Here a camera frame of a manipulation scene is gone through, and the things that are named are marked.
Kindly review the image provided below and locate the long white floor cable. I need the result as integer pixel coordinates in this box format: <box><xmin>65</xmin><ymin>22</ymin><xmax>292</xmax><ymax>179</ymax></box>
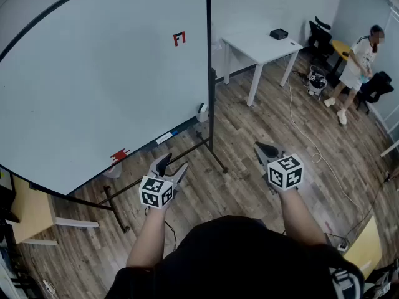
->
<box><xmin>281</xmin><ymin>54</ymin><xmax>366</xmax><ymax>221</ymax></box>

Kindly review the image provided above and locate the white power strip with cord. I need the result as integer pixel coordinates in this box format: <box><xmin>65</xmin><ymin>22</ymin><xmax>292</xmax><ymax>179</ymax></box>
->
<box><xmin>41</xmin><ymin>278</ymin><xmax>57</xmax><ymax>296</ymax></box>

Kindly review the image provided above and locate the clear plastic cup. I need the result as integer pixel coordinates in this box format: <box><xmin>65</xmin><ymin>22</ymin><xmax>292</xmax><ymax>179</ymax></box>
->
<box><xmin>102</xmin><ymin>162</ymin><xmax>123</xmax><ymax>179</ymax></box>

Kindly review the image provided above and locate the yellow round table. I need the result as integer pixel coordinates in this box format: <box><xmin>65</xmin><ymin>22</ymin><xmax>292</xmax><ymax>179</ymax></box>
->
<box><xmin>325</xmin><ymin>39</ymin><xmax>352</xmax><ymax>88</ymax></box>

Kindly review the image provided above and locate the person's black shirt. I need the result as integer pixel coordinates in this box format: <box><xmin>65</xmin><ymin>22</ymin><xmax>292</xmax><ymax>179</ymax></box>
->
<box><xmin>105</xmin><ymin>215</ymin><xmax>366</xmax><ymax>299</ymax></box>

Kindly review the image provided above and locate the light wooden desk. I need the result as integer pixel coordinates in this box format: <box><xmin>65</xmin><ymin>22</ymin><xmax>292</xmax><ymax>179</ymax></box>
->
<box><xmin>5</xmin><ymin>173</ymin><xmax>100</xmax><ymax>246</ymax></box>

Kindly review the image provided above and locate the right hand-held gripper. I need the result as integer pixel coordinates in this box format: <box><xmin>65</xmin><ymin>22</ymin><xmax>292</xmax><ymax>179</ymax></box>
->
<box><xmin>253</xmin><ymin>141</ymin><xmax>305</xmax><ymax>196</ymax></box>

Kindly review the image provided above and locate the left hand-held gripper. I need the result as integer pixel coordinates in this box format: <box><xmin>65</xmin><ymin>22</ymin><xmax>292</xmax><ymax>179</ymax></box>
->
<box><xmin>139</xmin><ymin>153</ymin><xmax>190</xmax><ymax>210</ymax></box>

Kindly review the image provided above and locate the black office chair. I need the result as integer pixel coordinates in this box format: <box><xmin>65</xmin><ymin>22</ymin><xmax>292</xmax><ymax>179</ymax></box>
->
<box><xmin>308</xmin><ymin>16</ymin><xmax>335</xmax><ymax>65</ymax></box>
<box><xmin>355</xmin><ymin>70</ymin><xmax>395</xmax><ymax>115</ymax></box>

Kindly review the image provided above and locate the yellow wooden desk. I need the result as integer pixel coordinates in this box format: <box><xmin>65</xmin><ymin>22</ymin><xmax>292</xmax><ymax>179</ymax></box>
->
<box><xmin>342</xmin><ymin>215</ymin><xmax>383</xmax><ymax>280</ymax></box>

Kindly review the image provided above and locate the small black box device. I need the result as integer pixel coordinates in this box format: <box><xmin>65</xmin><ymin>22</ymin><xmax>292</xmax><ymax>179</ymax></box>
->
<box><xmin>269</xmin><ymin>28</ymin><xmax>289</xmax><ymax>40</ymax></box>

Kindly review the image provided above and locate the large white whiteboard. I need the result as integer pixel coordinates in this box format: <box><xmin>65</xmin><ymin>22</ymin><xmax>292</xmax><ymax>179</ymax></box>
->
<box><xmin>0</xmin><ymin>0</ymin><xmax>211</xmax><ymax>196</ymax></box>

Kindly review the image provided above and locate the person's left forearm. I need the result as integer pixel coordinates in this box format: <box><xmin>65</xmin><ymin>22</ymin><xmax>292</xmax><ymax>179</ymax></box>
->
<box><xmin>125</xmin><ymin>204</ymin><xmax>171</xmax><ymax>269</ymax></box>

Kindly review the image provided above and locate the white table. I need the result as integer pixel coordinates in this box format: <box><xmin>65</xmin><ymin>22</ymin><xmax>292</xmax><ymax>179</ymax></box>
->
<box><xmin>220</xmin><ymin>29</ymin><xmax>304</xmax><ymax>107</ymax></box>

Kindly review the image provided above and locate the person's right forearm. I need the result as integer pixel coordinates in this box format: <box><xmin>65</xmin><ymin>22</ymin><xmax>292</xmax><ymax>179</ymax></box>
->
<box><xmin>276</xmin><ymin>187</ymin><xmax>327</xmax><ymax>247</ymax></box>

